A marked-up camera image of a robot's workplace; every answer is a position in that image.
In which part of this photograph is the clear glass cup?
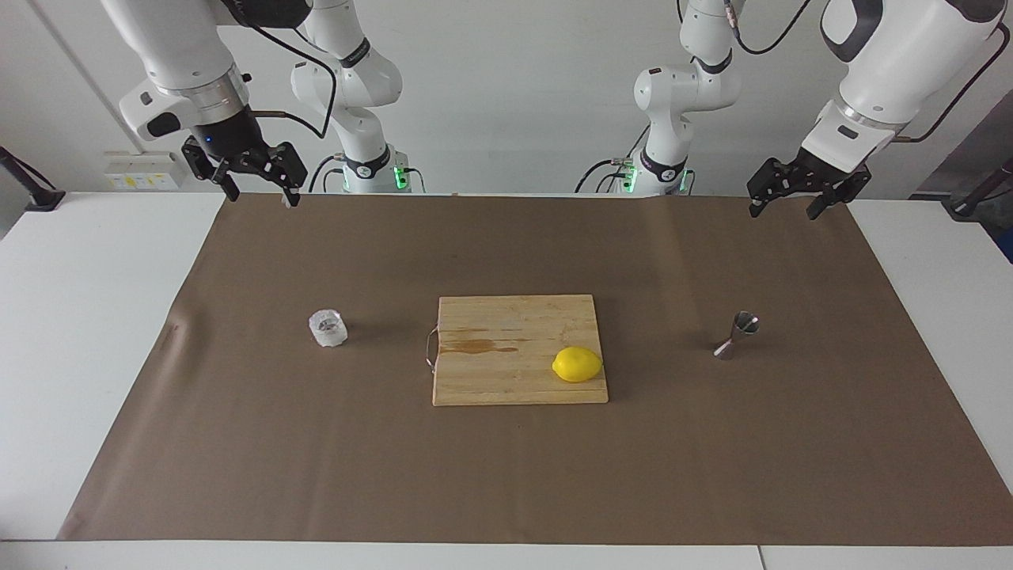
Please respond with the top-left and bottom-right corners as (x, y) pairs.
(308, 309), (349, 350)

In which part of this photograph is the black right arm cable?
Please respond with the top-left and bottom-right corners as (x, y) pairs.
(226, 0), (338, 142)

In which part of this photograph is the black clamp mount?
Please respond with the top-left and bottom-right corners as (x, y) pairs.
(942, 157), (1013, 223)
(0, 146), (66, 212)

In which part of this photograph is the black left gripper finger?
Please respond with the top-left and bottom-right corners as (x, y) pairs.
(747, 158), (797, 219)
(805, 169), (872, 222)

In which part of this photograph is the black base cable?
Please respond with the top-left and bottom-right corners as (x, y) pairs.
(575, 123), (658, 194)
(306, 154), (428, 194)

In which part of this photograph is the black left base cable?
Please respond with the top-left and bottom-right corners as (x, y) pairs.
(575, 123), (658, 194)

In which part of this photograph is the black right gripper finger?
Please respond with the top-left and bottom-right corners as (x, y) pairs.
(181, 136), (241, 203)
(245, 142), (310, 209)

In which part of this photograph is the brown paper table mat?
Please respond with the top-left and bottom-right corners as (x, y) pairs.
(57, 192), (1013, 547)

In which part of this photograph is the dark grey panel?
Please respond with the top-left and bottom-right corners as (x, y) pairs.
(909, 87), (1013, 200)

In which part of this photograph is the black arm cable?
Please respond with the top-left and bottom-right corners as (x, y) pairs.
(226, 0), (338, 142)
(894, 22), (1013, 144)

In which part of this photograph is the white wall socket strip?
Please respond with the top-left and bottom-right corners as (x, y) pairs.
(103, 150), (188, 192)

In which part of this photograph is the black right base cable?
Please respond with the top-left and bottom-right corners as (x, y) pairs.
(306, 154), (428, 194)

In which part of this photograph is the wooden cutting board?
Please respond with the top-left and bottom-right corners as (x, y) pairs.
(426, 294), (610, 407)

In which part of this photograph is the steel double jigger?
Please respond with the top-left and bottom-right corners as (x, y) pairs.
(712, 310), (761, 362)

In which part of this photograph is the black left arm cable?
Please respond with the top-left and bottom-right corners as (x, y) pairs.
(894, 22), (1013, 144)

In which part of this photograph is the yellow lemon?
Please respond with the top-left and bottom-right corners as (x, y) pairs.
(552, 346), (605, 384)

